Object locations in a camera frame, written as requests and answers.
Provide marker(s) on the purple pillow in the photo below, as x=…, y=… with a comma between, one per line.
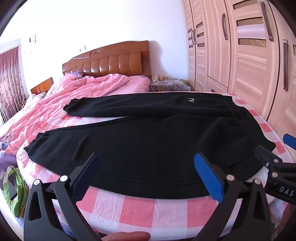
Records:
x=76, y=75

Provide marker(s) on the purple blanket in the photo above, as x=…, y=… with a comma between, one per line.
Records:
x=5, y=161

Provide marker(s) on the pink quilt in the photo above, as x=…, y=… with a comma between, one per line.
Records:
x=69, y=92

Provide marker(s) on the leopard print cloth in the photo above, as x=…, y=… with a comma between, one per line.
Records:
x=24, y=103

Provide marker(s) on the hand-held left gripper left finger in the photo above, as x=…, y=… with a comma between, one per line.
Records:
x=84, y=178

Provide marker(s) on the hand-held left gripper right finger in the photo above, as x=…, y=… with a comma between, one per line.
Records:
x=209, y=178

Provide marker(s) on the small items on nightstand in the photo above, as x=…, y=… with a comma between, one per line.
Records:
x=157, y=77

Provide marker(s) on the pink checkered plastic sheet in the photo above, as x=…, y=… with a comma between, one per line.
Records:
x=138, y=215

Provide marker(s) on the dark red curtain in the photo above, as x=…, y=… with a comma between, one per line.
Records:
x=10, y=81

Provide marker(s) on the green bag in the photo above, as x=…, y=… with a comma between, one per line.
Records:
x=19, y=199

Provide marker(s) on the wooden headboard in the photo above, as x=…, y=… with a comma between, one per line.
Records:
x=108, y=60

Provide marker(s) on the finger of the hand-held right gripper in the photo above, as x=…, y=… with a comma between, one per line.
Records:
x=266, y=157
x=290, y=140

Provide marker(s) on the person's left hand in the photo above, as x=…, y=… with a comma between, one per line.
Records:
x=129, y=237

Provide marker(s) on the wall socket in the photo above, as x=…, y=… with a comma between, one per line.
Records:
x=82, y=49

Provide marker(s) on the nightstand with floral cover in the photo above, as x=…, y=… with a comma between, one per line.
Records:
x=171, y=85

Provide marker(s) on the black pants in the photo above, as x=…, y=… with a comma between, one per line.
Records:
x=150, y=139

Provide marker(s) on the brown wooden nightstand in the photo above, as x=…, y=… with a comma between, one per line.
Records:
x=42, y=86

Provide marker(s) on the light wooden wardrobe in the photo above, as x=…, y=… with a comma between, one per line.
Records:
x=245, y=58

